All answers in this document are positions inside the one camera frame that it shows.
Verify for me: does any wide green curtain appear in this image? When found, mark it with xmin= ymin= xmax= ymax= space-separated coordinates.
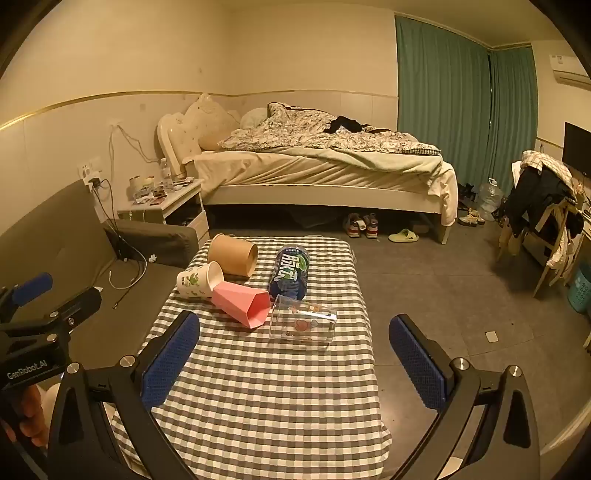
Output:
xmin=394 ymin=14 xmax=493 ymax=149

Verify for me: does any white wall power strip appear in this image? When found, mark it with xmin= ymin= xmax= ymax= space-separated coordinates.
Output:
xmin=78 ymin=157 xmax=105 ymax=186

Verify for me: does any person's left hand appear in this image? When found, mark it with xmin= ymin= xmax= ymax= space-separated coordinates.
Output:
xmin=8 ymin=382 xmax=62 ymax=448

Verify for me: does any pair of beige sneakers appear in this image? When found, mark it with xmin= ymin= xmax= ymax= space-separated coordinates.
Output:
xmin=457 ymin=207 xmax=486 ymax=228

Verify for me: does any white pillow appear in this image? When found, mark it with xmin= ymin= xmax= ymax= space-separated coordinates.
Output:
xmin=240 ymin=107 xmax=271 ymax=130

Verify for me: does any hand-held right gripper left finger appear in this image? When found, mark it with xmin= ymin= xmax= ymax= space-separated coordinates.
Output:
xmin=46 ymin=310 xmax=204 ymax=480

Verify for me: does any blue drink can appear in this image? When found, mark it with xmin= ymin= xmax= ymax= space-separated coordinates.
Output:
xmin=268 ymin=244 xmax=311 ymax=300

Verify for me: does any white cup with green print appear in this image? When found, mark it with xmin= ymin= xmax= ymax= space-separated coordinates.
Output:
xmin=176 ymin=261 xmax=225 ymax=301

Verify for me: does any black television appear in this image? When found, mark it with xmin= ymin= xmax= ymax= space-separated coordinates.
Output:
xmin=563 ymin=122 xmax=591 ymax=179

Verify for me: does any patterned quilt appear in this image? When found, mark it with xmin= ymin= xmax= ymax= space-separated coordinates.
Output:
xmin=217 ymin=102 xmax=443 ymax=156

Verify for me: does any checkered tablecloth table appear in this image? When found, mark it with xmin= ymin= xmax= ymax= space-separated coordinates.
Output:
xmin=110 ymin=235 xmax=393 ymax=480

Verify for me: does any beige bed sheet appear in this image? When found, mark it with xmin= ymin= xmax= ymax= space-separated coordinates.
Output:
xmin=184 ymin=147 xmax=459 ymax=215

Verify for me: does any white nightstand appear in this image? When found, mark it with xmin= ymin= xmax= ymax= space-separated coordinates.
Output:
xmin=117 ymin=178 xmax=211 ymax=246

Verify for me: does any white round jar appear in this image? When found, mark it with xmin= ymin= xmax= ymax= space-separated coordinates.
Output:
xmin=128 ymin=175 xmax=156 ymax=198

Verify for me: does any white charging cable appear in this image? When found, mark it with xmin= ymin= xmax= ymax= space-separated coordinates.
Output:
xmin=109 ymin=269 xmax=145 ymax=292

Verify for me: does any black jacket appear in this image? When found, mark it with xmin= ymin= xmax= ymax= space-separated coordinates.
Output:
xmin=502 ymin=161 xmax=585 ymax=237

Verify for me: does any brown paper cup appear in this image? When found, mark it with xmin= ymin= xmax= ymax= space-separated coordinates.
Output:
xmin=207 ymin=233 xmax=259 ymax=278

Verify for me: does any black cable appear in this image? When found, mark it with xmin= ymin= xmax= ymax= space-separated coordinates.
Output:
xmin=91 ymin=178 xmax=149 ymax=278

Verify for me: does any plaid cloth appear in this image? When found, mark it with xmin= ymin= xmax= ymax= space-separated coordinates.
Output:
xmin=521 ymin=150 xmax=574 ymax=186

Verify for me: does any white air conditioner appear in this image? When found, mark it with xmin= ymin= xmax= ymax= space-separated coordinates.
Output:
xmin=549 ymin=52 xmax=591 ymax=86

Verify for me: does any bed with rumpled bedding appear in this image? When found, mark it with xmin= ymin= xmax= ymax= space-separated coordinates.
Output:
xmin=156 ymin=111 xmax=459 ymax=245

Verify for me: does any black garment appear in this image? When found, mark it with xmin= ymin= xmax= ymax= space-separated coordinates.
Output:
xmin=323 ymin=115 xmax=371 ymax=136

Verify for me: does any large clear water jug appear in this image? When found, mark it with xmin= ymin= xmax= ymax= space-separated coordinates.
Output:
xmin=475 ymin=177 xmax=505 ymax=221

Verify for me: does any clear glass cup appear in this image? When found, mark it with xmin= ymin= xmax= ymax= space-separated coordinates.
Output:
xmin=269 ymin=295 xmax=339 ymax=350

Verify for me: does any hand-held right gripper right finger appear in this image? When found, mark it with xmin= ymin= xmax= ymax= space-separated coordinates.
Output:
xmin=389 ymin=314 xmax=542 ymax=480

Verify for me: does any grey sofa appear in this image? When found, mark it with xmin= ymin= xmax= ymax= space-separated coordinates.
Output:
xmin=0 ymin=178 xmax=200 ymax=398

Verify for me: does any pink angular cup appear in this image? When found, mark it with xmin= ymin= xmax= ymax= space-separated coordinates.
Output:
xmin=211 ymin=282 xmax=272 ymax=332

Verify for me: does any teal laundry basket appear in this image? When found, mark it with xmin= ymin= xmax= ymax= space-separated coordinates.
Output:
xmin=566 ymin=263 xmax=591 ymax=318

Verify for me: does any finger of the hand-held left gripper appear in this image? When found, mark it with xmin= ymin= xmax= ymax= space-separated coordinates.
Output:
xmin=44 ymin=287 xmax=103 ymax=329
xmin=0 ymin=272 xmax=54 ymax=325

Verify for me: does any wooden chair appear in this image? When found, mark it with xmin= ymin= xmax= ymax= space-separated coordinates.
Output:
xmin=496 ymin=185 xmax=583 ymax=299

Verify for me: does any narrow green curtain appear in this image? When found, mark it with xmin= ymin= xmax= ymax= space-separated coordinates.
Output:
xmin=488 ymin=46 xmax=539 ymax=182

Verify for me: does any white wall cable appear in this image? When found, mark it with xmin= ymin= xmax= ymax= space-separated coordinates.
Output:
xmin=108 ymin=122 xmax=160 ymax=185

